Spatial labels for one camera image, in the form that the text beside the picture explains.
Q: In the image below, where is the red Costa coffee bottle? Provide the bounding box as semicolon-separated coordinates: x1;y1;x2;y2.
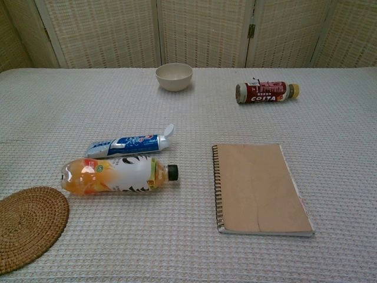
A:
235;80;301;104

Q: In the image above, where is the orange juice plastic bottle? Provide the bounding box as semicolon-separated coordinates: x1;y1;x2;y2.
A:
61;156;180;197

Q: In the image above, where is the cream round bowl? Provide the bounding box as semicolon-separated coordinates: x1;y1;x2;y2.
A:
155;62;193;93

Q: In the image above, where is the brown spiral notebook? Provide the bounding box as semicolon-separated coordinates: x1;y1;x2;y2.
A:
211;143;315;238

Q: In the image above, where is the woven folding screen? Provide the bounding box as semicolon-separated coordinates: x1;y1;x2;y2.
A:
0;0;377;73

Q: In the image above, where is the blue white toothpaste tube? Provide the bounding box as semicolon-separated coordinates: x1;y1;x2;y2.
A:
85;123;175;159

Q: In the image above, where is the round woven rattan coaster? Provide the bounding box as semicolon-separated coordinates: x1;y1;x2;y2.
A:
0;186;70;272

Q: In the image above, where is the white woven tablecloth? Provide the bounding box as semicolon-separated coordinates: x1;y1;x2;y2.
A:
0;67;377;283

